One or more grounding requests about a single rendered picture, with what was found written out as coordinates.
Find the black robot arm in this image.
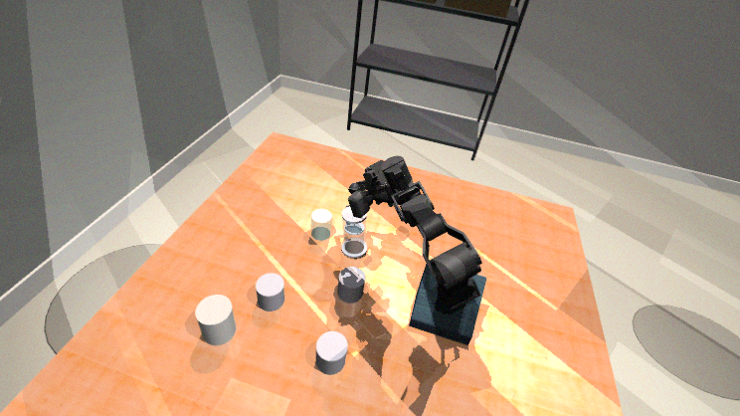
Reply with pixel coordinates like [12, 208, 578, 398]
[363, 156, 482, 311]

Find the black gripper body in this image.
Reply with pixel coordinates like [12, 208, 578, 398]
[348, 183, 393, 218]

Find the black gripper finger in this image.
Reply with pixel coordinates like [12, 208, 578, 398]
[348, 184, 365, 194]
[356, 180, 372, 190]

